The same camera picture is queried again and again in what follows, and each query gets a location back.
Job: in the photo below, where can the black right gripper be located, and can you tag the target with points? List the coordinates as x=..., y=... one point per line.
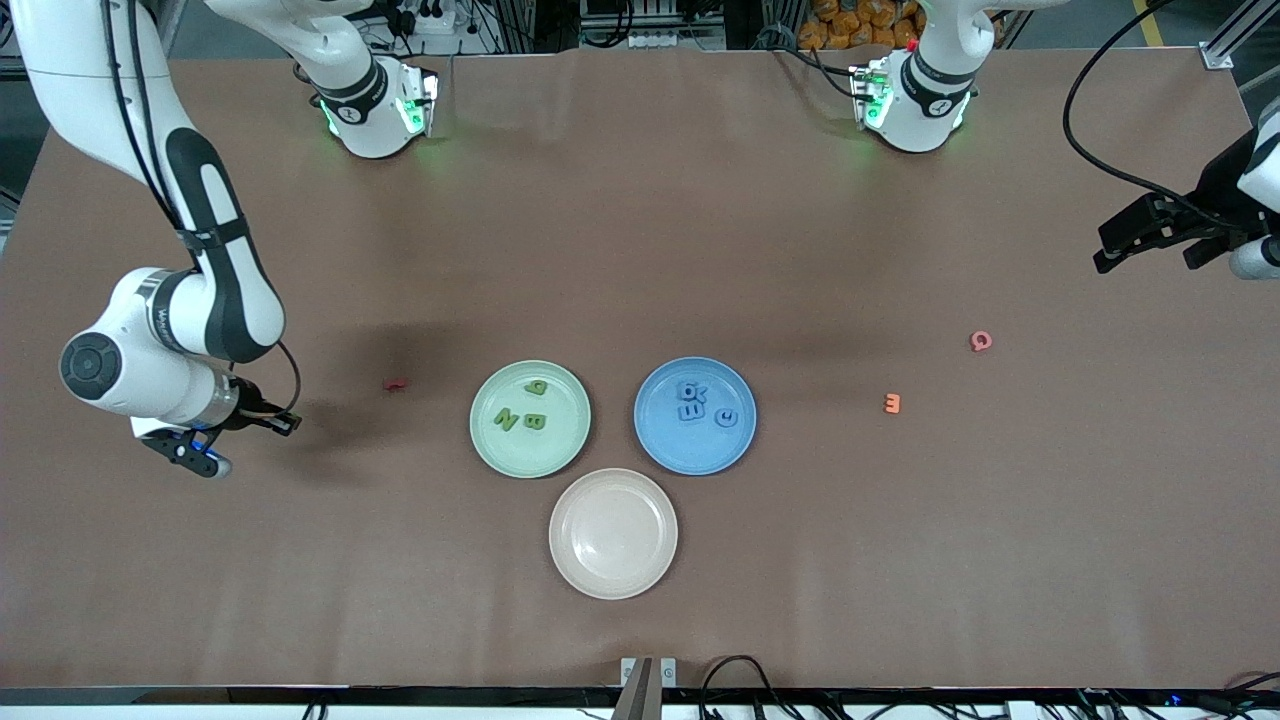
x=249, y=410

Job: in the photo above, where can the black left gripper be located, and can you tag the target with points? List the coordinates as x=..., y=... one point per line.
x=1216, y=187

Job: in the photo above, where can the green letter N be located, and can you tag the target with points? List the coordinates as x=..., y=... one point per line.
x=506, y=419

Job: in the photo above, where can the green letter B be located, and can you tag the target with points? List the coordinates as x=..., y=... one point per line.
x=535, y=421

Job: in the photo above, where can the blue letter E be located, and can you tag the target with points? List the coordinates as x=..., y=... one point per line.
x=689, y=411

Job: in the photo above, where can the blue capital letter G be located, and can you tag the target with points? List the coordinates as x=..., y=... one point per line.
x=726, y=417

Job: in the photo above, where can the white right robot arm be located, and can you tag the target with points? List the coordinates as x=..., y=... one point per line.
x=90, y=100

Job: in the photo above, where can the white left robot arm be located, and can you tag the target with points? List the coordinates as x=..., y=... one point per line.
x=935, y=90

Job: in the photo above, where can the pink letter G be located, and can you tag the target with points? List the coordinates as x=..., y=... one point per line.
x=981, y=341

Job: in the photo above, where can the light green plate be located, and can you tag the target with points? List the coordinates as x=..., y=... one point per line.
x=545, y=455

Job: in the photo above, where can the beige pink plate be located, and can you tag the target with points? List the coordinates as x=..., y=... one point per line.
x=613, y=533

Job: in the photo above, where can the pile of orange objects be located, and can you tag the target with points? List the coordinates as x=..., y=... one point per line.
x=850, y=25

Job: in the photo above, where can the brown table cover sheet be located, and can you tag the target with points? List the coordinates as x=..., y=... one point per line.
x=640, y=250

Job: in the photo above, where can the blue plate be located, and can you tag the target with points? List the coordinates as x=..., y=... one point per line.
x=680, y=445

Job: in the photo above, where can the power strip with plugs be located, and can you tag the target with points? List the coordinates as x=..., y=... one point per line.
x=432, y=17

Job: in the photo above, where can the white power strip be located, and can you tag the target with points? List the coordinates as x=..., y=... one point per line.
x=655, y=40

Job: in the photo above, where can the aluminium frame profile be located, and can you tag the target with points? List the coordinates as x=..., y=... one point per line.
x=1218, y=55

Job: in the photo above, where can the metal mounting bracket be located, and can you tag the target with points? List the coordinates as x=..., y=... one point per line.
x=645, y=690

